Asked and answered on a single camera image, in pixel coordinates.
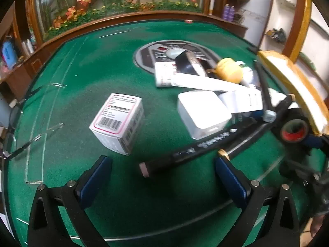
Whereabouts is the small white barcode box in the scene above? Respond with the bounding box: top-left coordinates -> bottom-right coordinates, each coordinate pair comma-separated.
89,93 -> 144,156

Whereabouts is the green flat item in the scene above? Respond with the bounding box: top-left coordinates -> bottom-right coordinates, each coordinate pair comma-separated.
299,53 -> 316,70

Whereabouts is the black marker pen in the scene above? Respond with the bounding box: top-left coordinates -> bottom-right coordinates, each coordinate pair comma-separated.
138,122 -> 257,178

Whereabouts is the thin black stick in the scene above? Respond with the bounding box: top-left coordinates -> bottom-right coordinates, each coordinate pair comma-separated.
218,94 -> 296,160

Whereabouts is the white marker pen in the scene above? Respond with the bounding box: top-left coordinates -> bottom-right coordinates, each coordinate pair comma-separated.
171,72 -> 248,93

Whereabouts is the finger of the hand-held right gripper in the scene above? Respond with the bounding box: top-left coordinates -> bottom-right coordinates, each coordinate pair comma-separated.
301,133 -> 329,149
254,59 -> 277,124

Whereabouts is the black tape roll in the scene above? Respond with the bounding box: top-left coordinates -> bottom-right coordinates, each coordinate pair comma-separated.
279,108 -> 311,144

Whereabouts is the white bottle green label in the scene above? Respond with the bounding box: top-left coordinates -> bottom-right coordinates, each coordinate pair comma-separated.
239,60 -> 257,88

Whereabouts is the glass flower display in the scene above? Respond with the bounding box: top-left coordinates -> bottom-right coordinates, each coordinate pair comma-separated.
33,0 -> 209,40

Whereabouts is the blue plastic container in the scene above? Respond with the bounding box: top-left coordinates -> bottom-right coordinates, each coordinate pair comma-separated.
2,37 -> 18,69

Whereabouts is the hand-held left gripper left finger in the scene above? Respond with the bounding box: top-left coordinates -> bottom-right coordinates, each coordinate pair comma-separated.
27,155 -> 114,247

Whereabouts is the grey table control panel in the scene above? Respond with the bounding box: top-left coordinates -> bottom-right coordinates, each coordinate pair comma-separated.
133,40 -> 221,74

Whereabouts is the black plastic part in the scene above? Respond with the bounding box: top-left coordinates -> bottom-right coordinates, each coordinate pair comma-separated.
175,50 -> 206,76

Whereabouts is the white power adapter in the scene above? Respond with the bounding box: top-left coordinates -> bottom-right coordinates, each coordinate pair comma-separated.
177,90 -> 232,140

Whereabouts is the white charger plug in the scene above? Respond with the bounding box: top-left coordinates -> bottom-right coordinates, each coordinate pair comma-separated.
218,89 -> 264,114

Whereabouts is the yellow-taped white foam box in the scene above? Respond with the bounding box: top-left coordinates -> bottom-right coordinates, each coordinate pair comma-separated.
257,50 -> 329,137

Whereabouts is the long white medicine box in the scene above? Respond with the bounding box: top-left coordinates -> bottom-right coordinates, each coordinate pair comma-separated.
154,61 -> 180,87

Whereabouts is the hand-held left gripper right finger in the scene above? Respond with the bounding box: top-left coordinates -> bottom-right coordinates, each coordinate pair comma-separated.
214,156 -> 301,247

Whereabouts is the yellow plastic cap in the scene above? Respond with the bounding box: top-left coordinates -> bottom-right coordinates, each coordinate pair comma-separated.
215,58 -> 243,82

